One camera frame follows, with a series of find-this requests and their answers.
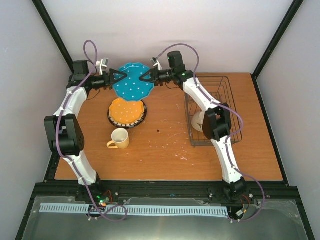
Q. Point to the yellow plate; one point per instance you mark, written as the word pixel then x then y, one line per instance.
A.
pixel 126 112

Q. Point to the left controller board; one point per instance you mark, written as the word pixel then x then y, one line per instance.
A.
pixel 105 198

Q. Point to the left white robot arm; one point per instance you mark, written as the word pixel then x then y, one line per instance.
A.
pixel 63 131

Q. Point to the controller board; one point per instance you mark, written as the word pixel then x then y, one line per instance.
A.
pixel 245 204
pixel 105 198

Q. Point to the black aluminium frame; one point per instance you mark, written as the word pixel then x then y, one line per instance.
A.
pixel 168 189

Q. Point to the white ceramic bowl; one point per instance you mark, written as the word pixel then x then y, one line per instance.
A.
pixel 197 121

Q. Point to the teal polka dot plate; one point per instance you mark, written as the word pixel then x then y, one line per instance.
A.
pixel 131 89

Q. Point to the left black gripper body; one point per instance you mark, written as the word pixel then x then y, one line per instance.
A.
pixel 104 83

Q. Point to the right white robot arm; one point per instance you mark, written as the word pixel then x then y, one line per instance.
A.
pixel 216 124

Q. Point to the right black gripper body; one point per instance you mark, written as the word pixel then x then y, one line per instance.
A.
pixel 159 78

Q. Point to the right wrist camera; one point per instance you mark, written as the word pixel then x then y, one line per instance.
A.
pixel 156 64

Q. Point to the yellow mug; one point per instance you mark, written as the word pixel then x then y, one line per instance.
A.
pixel 119 139

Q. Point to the black wire dish rack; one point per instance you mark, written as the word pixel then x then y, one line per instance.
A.
pixel 219 87

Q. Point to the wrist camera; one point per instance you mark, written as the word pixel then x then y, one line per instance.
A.
pixel 102 65
pixel 156 64

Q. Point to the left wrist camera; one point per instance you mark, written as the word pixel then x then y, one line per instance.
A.
pixel 102 65

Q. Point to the right controller board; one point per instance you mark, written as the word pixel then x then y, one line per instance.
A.
pixel 245 204

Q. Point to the black rimmed striped plate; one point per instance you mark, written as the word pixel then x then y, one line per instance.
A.
pixel 131 125

